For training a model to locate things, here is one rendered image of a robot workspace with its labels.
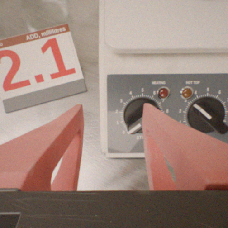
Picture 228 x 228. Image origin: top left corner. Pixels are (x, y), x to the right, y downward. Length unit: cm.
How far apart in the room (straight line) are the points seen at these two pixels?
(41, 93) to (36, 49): 5
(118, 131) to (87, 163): 6
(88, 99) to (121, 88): 7
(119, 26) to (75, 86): 10
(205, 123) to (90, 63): 14
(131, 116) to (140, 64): 4
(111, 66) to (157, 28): 5
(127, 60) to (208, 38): 6
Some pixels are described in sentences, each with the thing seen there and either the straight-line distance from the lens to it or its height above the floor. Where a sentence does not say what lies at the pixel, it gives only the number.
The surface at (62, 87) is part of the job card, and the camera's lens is 27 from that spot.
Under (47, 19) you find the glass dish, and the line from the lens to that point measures 32.
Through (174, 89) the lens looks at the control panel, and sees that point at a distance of 21.
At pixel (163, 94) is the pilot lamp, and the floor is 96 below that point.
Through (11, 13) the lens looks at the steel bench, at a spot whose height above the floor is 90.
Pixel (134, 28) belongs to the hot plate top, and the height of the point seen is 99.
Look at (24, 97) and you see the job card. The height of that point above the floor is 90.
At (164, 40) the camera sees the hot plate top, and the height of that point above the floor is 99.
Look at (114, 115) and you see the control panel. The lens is 21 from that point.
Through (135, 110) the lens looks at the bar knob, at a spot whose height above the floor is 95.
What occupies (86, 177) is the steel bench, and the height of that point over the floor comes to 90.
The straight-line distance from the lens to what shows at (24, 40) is 27.
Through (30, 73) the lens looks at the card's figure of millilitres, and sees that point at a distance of 27.
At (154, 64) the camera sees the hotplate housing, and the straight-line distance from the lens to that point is 21.
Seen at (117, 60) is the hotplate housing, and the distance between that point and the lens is 21.
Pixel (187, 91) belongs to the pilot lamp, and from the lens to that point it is 21.
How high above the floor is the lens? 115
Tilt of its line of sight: 76 degrees down
